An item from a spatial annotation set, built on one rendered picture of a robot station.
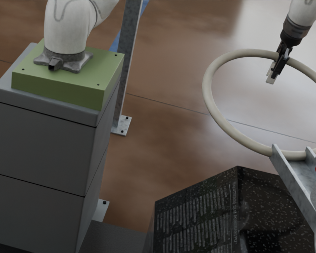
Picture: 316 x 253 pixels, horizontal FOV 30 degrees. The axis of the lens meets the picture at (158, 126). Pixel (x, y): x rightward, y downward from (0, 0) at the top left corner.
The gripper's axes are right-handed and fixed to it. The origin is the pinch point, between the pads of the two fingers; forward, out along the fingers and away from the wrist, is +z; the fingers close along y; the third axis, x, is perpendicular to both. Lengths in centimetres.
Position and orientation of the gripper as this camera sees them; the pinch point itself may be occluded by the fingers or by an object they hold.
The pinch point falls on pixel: (272, 73)
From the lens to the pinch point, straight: 223.3
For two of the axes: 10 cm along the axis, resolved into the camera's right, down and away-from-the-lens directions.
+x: 9.6, 2.8, 0.3
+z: -2.1, 6.4, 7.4
